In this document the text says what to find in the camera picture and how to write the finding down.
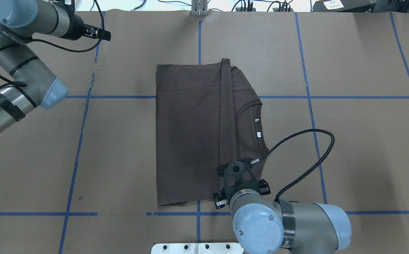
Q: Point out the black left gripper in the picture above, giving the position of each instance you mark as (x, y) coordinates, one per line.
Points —
(76, 30)

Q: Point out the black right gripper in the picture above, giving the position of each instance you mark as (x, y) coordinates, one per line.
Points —
(264, 187)

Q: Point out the dark brown t-shirt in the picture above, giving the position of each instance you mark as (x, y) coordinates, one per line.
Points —
(206, 116)

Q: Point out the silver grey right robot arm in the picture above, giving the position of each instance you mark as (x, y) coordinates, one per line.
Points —
(263, 227)

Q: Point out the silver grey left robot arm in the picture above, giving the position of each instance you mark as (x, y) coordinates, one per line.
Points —
(28, 82)

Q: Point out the grey box with label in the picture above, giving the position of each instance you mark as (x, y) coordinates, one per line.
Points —
(348, 6)

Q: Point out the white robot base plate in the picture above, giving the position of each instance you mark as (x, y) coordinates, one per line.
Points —
(197, 248)

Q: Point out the aluminium frame post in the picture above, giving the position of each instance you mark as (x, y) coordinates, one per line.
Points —
(199, 8)

